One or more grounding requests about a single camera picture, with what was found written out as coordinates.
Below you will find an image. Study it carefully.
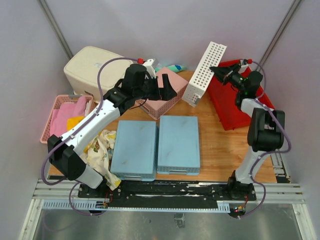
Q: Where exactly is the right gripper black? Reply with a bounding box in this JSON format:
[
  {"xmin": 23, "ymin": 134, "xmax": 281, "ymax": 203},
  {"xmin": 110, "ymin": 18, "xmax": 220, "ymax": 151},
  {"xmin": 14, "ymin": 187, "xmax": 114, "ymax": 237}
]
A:
[{"xmin": 209, "ymin": 63, "xmax": 246, "ymax": 93}]

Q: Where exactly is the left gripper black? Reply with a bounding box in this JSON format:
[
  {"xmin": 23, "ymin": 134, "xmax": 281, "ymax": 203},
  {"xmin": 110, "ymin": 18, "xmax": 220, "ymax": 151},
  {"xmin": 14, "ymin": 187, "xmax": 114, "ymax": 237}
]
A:
[{"xmin": 134, "ymin": 73, "xmax": 178, "ymax": 101}]

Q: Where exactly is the pink perforated basket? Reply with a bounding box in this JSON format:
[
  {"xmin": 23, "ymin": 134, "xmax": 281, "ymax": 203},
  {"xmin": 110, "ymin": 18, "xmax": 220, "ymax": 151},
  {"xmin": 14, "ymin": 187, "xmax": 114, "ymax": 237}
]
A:
[{"xmin": 141, "ymin": 67, "xmax": 189, "ymax": 120}]

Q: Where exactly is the white perforated basket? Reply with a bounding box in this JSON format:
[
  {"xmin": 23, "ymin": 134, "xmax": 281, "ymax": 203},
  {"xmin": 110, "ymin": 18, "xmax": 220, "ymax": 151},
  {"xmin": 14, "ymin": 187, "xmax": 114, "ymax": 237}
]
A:
[{"xmin": 182, "ymin": 41, "xmax": 227, "ymax": 107}]

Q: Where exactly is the red plastic tray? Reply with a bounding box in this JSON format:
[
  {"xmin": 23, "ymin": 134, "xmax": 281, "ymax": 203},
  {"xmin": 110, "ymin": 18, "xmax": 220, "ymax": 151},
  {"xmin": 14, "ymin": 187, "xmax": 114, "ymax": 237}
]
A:
[{"xmin": 207, "ymin": 59, "xmax": 274, "ymax": 131}]

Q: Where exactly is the blue perforated basket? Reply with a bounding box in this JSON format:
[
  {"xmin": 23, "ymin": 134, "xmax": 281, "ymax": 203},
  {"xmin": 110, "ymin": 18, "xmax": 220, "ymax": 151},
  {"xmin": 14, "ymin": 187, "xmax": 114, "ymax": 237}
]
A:
[
  {"xmin": 110, "ymin": 120, "xmax": 158, "ymax": 182},
  {"xmin": 156, "ymin": 115, "xmax": 201, "ymax": 176}
]

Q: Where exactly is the large cream laundry basket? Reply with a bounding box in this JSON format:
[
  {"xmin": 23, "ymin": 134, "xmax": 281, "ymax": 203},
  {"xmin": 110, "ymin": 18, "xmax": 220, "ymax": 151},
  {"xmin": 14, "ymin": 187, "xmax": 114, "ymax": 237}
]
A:
[{"xmin": 63, "ymin": 46, "xmax": 133, "ymax": 103}]

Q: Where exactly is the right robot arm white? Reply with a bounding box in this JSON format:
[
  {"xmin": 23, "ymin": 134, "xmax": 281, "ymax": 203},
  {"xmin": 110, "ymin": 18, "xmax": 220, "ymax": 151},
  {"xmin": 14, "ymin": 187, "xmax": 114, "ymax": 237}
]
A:
[{"xmin": 209, "ymin": 63, "xmax": 285, "ymax": 200}]

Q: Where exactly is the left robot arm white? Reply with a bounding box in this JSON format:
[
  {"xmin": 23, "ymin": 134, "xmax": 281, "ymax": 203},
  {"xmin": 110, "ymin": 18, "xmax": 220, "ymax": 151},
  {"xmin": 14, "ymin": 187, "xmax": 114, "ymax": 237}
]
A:
[{"xmin": 47, "ymin": 63, "xmax": 177, "ymax": 198}]

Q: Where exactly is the teal white sock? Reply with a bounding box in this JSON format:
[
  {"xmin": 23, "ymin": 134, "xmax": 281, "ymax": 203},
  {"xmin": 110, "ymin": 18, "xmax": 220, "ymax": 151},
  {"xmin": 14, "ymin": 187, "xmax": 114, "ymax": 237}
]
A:
[{"xmin": 155, "ymin": 64, "xmax": 187, "ymax": 73}]

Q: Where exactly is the printed white baby cloth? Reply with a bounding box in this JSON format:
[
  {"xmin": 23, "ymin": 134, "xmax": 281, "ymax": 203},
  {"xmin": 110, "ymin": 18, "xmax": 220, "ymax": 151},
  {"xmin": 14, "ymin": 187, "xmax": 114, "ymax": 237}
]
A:
[{"xmin": 80, "ymin": 129, "xmax": 121, "ymax": 191}]

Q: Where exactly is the pink basket with clothes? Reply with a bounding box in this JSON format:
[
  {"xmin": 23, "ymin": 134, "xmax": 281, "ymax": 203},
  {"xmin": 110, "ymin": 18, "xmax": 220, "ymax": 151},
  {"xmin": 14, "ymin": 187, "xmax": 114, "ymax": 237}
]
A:
[{"xmin": 40, "ymin": 95, "xmax": 95, "ymax": 144}]

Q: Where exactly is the yellow cloth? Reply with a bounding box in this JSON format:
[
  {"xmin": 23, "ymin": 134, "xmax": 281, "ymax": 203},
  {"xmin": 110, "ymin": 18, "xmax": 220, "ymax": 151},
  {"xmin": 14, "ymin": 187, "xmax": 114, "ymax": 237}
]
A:
[{"xmin": 66, "ymin": 116, "xmax": 85, "ymax": 131}]

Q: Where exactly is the pink cloth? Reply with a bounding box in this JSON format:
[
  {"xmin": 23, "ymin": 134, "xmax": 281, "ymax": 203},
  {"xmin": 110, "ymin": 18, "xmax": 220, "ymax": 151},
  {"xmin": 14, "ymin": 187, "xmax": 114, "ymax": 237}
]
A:
[{"xmin": 49, "ymin": 96, "xmax": 87, "ymax": 137}]

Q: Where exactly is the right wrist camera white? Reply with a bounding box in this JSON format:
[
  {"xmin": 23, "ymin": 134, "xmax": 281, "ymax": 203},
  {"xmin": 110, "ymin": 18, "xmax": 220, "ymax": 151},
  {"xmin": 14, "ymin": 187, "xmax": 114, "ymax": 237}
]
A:
[{"xmin": 238, "ymin": 59, "xmax": 253, "ymax": 68}]

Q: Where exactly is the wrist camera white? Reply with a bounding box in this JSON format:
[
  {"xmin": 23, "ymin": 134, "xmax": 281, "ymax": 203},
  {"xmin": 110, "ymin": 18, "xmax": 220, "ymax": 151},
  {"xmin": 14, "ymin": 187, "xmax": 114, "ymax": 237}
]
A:
[
  {"xmin": 137, "ymin": 58, "xmax": 159, "ymax": 78},
  {"xmin": 238, "ymin": 59, "xmax": 253, "ymax": 68}
]

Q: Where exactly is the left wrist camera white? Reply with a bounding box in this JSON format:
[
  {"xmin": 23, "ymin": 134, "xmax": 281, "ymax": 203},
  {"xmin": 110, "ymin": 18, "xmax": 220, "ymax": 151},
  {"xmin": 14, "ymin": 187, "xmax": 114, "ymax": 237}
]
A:
[{"xmin": 137, "ymin": 58, "xmax": 159, "ymax": 78}]

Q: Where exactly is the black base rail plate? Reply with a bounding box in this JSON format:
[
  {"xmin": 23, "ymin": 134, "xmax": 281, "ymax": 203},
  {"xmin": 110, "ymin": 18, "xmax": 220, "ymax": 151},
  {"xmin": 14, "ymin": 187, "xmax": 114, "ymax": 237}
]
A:
[{"xmin": 77, "ymin": 180, "xmax": 257, "ymax": 208}]

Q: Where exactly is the slotted cable duct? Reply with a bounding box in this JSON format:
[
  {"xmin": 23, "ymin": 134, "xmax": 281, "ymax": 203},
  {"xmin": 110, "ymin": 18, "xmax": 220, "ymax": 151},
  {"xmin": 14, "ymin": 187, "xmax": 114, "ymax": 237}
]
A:
[{"xmin": 42, "ymin": 199, "xmax": 231, "ymax": 214}]

